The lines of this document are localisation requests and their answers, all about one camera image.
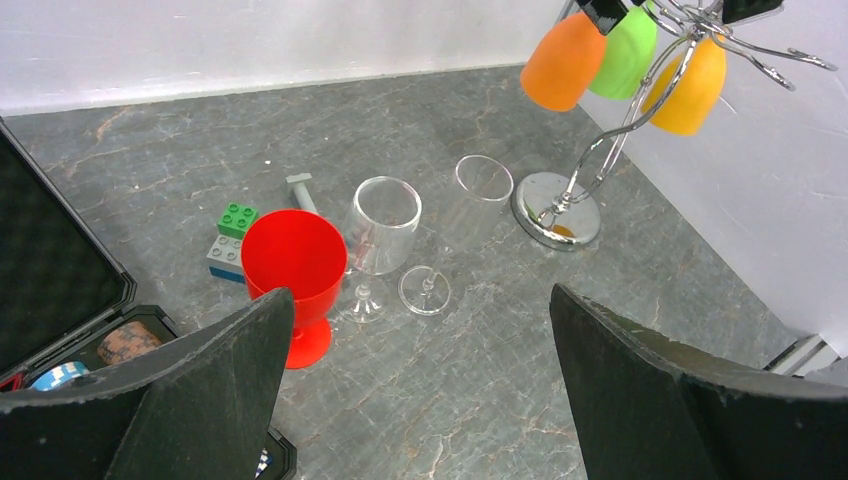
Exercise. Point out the orange poker chip row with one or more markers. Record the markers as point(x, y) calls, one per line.
point(127, 342)

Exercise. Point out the chrome wire glass rack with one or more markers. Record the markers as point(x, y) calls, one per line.
point(559, 211)

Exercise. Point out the yellow plastic wine glass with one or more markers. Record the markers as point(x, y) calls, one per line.
point(690, 103)

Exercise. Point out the grey toy column piece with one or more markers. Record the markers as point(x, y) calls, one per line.
point(298, 187)

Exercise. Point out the blue toy brick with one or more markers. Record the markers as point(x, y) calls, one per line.
point(227, 275)

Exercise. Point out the blue poker chip row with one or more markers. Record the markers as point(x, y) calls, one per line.
point(59, 375)

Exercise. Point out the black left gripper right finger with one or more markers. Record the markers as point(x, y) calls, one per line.
point(648, 407)

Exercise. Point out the red plastic wine glass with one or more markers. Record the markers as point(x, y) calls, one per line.
point(305, 253)

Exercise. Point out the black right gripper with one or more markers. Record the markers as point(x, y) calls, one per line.
point(605, 15)

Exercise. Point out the green plastic wine glass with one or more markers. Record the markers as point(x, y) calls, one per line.
point(629, 54)

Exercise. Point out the black poker chip case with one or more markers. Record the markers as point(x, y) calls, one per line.
point(62, 292)

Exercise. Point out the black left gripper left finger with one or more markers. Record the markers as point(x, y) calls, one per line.
point(198, 407)

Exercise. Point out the clear wine glass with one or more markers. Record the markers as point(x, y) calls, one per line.
point(379, 233)
point(480, 187)

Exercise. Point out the green toy brick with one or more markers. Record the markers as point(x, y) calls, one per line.
point(236, 220)

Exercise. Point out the grey toy brick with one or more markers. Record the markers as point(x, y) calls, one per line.
point(225, 254)

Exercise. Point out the orange plastic wine glass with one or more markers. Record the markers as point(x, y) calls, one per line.
point(564, 64)

